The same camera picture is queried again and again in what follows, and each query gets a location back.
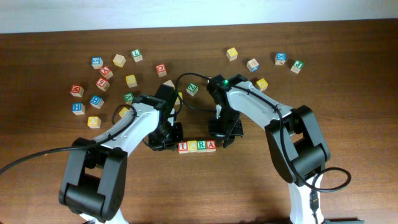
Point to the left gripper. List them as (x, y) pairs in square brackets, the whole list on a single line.
[(155, 145)]

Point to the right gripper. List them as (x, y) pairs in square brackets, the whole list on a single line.
[(228, 136)]

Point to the red I block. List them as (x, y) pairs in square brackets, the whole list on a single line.
[(182, 147)]

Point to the red a block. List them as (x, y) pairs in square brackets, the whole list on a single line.
[(211, 145), (106, 72)]

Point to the yellow C block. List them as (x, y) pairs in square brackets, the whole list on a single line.
[(192, 146)]

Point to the green R block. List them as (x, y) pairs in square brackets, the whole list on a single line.
[(201, 146)]

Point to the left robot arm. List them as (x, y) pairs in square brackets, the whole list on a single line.
[(94, 179)]

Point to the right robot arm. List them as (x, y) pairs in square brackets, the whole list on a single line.
[(298, 149)]

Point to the yellow S block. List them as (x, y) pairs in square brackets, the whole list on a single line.
[(180, 96)]

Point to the green V block centre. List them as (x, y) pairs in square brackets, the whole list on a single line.
[(192, 89)]

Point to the green v block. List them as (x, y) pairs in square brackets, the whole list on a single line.
[(128, 98), (192, 89)]

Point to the plain wooden block centre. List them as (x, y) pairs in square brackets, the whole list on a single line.
[(169, 83)]

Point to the plain wooden block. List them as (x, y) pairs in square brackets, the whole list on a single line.
[(119, 60), (169, 83)]

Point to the yellow O block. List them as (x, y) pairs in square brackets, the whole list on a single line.
[(124, 111)]

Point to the yellow block right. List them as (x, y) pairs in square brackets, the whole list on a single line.
[(261, 84)]

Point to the green V block left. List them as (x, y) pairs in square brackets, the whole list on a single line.
[(128, 98)]

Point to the wooden block blue side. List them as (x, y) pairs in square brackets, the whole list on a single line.
[(252, 65)]

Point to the red Q block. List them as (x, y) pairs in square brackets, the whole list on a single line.
[(161, 70)]

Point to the yellow block upper left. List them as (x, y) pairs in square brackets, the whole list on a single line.
[(131, 81)]

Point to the yellow block top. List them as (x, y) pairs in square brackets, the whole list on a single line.
[(232, 54)]

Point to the yellow block bottom left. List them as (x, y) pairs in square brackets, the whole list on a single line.
[(94, 122)]

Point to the blue H block tilted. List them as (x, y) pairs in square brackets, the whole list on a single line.
[(96, 101)]

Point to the red 6 block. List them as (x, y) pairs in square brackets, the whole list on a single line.
[(102, 84)]

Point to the blue X block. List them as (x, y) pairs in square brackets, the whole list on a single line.
[(280, 58)]

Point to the green L block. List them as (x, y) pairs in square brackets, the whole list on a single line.
[(136, 54)]

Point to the plain wooden block left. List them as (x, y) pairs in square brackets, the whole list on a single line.
[(119, 60)]

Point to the green J block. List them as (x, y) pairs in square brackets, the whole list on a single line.
[(297, 66)]

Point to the blue H block left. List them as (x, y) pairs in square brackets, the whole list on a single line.
[(78, 108)]

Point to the blue S block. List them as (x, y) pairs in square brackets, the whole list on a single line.
[(97, 62)]

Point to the red M block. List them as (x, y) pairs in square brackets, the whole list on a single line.
[(77, 90)]

